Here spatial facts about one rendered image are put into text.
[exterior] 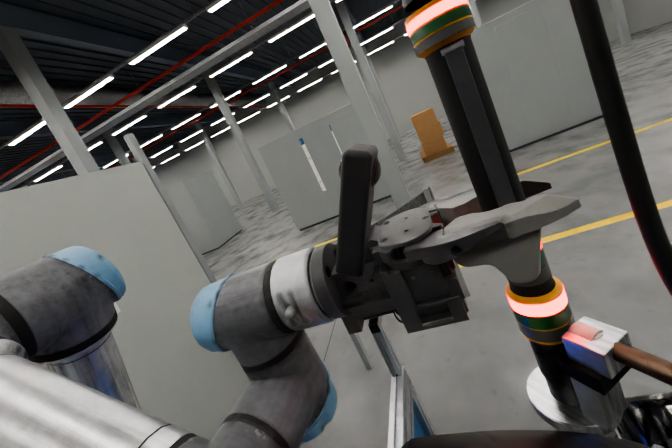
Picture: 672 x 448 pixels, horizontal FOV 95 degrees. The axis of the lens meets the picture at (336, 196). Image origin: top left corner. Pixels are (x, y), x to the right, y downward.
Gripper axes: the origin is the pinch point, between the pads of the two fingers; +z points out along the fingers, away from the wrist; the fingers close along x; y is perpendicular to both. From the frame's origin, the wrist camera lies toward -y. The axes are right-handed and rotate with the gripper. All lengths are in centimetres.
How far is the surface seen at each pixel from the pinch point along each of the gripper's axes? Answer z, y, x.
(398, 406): -39, 64, -41
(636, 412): 2.1, 25.4, -1.9
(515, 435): -8.3, 11.1, 9.8
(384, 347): -39, 54, -52
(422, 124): 12, 56, -799
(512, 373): -8, 150, -129
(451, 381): -42, 150, -130
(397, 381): -39, 65, -51
